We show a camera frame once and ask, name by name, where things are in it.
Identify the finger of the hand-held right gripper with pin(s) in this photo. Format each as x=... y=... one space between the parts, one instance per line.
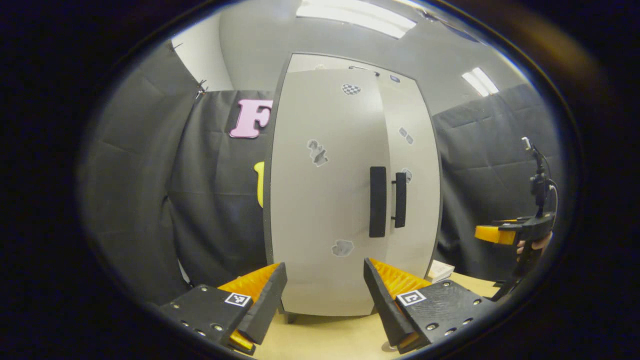
x=495 y=235

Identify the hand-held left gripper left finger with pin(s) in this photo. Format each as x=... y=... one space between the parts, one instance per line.
x=260 y=310

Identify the grey cabinet door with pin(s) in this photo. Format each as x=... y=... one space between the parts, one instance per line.
x=320 y=210
x=422 y=200

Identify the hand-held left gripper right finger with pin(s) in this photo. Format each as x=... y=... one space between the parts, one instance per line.
x=387 y=305

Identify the grey cabinet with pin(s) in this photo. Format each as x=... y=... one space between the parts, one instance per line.
x=305 y=61

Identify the ceiling light panel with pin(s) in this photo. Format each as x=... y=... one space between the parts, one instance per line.
x=480 y=81

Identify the white paper booklet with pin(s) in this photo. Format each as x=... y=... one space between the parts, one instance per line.
x=441 y=271

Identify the black backdrop cloth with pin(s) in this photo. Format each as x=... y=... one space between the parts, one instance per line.
x=150 y=200

